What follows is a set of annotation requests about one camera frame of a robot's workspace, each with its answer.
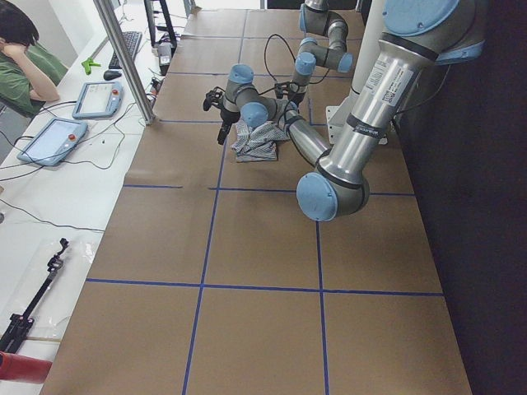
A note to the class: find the seated person green shirt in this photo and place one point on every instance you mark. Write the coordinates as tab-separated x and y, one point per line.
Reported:
30	74

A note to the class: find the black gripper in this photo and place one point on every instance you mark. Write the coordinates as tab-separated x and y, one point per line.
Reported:
297	99
226	115

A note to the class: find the green plastic clamp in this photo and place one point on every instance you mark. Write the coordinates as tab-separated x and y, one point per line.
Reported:
88	64

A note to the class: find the navy white striped polo shirt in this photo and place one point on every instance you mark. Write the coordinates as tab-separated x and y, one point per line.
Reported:
257	144

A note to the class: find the teach pendant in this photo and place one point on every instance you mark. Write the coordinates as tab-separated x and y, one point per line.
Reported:
98	100
54	142

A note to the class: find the far teach pendant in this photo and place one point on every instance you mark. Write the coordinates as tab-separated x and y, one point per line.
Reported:
98	100

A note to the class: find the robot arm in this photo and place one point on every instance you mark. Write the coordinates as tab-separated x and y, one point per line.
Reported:
412	35
317	19

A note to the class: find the black tripod stick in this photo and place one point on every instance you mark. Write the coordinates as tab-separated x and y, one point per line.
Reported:
20	324

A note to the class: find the black computer mouse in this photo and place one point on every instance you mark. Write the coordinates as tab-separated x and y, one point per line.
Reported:
111	74

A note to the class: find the aluminium frame post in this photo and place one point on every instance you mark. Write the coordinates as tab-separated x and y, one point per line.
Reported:
115	36

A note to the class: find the near teach pendant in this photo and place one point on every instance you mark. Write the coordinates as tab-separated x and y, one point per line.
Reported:
54	142

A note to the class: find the red cylinder object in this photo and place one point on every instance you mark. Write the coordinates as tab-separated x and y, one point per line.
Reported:
23	369

